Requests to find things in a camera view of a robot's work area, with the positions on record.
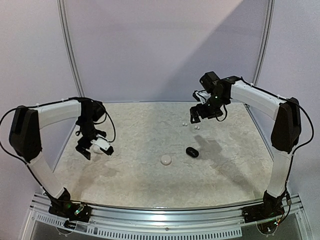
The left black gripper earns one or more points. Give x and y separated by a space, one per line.
81 142

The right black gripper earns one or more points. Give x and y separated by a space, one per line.
200 110

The black earbud charging case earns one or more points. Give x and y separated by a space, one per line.
191 152

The pink earbud charging case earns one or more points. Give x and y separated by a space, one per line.
166 160

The white earbud charging case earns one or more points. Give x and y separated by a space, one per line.
97 150

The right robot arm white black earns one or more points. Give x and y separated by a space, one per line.
212 100

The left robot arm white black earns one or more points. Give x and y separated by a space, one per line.
25 138

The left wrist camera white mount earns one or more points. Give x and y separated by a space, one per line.
104 146

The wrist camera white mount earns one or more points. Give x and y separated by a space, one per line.
201 96
104 146

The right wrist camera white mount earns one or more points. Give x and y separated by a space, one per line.
201 96

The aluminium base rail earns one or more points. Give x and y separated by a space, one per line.
207 223

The left aluminium corner post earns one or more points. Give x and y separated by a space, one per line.
62 10

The aluminium corner post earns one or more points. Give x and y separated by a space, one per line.
266 29
62 10

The right aluminium corner post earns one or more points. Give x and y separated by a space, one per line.
266 29

